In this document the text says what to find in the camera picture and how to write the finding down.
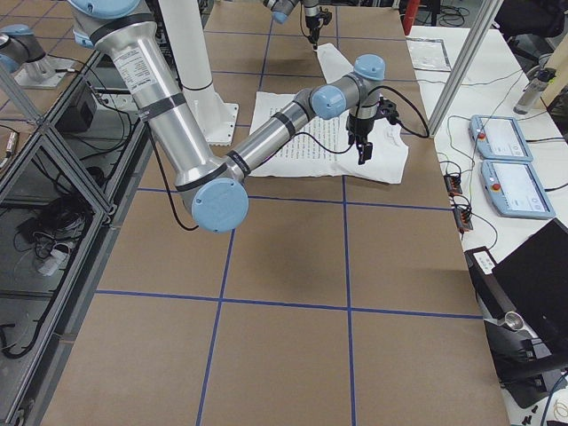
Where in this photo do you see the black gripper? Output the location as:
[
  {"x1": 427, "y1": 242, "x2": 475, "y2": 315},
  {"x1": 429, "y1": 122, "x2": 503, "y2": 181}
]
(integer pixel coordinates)
[
  {"x1": 346, "y1": 114, "x2": 375, "y2": 165},
  {"x1": 305, "y1": 11, "x2": 320, "y2": 50}
]

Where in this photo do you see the white printed t-shirt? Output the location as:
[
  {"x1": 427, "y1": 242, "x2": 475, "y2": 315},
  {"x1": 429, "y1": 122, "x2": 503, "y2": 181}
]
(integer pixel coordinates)
[{"x1": 249, "y1": 43, "x2": 408, "y2": 184}]

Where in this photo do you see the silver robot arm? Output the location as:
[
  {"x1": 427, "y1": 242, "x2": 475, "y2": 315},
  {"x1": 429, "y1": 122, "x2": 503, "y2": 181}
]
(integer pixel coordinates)
[
  {"x1": 262, "y1": 0, "x2": 332, "y2": 51},
  {"x1": 70, "y1": 1, "x2": 385, "y2": 233}
]

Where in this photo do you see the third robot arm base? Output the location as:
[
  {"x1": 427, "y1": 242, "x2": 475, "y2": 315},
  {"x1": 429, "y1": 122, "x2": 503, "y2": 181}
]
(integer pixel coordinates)
[{"x1": 1, "y1": 24, "x2": 75, "y2": 89}]

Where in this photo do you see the clear plastic sheet document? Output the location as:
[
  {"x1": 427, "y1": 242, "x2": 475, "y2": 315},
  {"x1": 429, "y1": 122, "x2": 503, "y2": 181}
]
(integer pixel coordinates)
[{"x1": 406, "y1": 37, "x2": 452, "y2": 72}]

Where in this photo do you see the orange black connector board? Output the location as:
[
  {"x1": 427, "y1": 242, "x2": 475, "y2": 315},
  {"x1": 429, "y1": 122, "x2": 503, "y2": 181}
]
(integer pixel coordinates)
[{"x1": 440, "y1": 160, "x2": 473, "y2": 235}]

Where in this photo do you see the upper blue teach pendant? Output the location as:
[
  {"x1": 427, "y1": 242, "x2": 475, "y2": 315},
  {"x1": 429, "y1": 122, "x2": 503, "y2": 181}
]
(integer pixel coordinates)
[{"x1": 469, "y1": 114, "x2": 533, "y2": 162}]

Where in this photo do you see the blue teach pendant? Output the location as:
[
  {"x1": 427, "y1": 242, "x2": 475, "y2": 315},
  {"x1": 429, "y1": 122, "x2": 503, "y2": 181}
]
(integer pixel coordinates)
[
  {"x1": 481, "y1": 160, "x2": 556, "y2": 219},
  {"x1": 469, "y1": 114, "x2": 533, "y2": 162}
]

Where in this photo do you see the lower blue teach pendant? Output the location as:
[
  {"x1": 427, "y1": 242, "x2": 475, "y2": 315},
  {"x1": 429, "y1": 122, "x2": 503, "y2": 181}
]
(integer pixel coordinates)
[{"x1": 481, "y1": 160, "x2": 556, "y2": 219}]

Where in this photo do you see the water bottle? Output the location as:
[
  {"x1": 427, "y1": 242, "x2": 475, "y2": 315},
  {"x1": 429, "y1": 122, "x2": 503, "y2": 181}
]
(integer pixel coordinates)
[{"x1": 513, "y1": 67, "x2": 556, "y2": 115}]

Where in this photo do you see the black office chair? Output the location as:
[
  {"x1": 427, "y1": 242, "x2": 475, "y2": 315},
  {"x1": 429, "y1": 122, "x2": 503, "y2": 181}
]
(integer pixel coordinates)
[{"x1": 494, "y1": 0, "x2": 567, "y2": 62}]

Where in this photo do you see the black laptop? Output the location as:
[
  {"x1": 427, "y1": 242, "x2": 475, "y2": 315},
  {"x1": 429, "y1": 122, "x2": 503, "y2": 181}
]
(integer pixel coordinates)
[{"x1": 493, "y1": 218, "x2": 567, "y2": 341}]

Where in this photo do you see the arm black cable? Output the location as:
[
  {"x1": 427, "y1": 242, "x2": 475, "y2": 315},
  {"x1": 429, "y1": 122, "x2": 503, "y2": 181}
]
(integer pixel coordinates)
[{"x1": 172, "y1": 86, "x2": 431, "y2": 232}]

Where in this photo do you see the white central pedestal column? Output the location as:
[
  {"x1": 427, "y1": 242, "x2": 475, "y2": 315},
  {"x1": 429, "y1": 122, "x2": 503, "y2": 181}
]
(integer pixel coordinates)
[{"x1": 159, "y1": 0, "x2": 239, "y2": 146}]

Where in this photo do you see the aluminium frame post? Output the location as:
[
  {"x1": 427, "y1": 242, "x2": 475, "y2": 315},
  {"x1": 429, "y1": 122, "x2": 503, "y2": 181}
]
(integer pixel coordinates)
[{"x1": 429, "y1": 0, "x2": 503, "y2": 137}]

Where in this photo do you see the aluminium floor frame rail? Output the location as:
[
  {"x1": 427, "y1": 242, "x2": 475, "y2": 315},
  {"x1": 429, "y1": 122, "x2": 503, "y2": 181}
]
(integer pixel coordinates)
[{"x1": 0, "y1": 48, "x2": 156, "y2": 426}]

